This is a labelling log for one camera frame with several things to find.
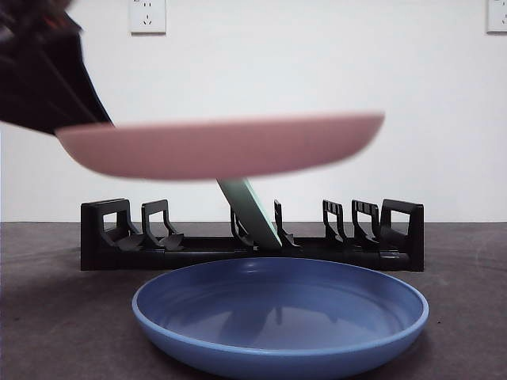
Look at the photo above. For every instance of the white wall socket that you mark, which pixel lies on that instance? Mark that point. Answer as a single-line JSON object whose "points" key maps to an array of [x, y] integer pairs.
{"points": [[147, 17], [497, 17]]}

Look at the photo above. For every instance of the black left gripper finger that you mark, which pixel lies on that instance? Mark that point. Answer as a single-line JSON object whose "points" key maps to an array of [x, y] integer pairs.
{"points": [[24, 87], [79, 75]]}

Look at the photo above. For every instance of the green plate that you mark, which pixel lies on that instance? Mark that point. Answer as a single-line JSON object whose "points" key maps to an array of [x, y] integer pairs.
{"points": [[253, 213]]}

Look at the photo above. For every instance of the blue plate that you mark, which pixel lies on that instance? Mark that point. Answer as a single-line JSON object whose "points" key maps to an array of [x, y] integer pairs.
{"points": [[277, 316]]}

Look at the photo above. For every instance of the black dish rack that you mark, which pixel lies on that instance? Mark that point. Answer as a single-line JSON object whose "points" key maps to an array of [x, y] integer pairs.
{"points": [[119, 261]]}

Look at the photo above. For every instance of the pink plate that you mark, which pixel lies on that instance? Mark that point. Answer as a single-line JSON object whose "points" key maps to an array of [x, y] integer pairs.
{"points": [[222, 150]]}

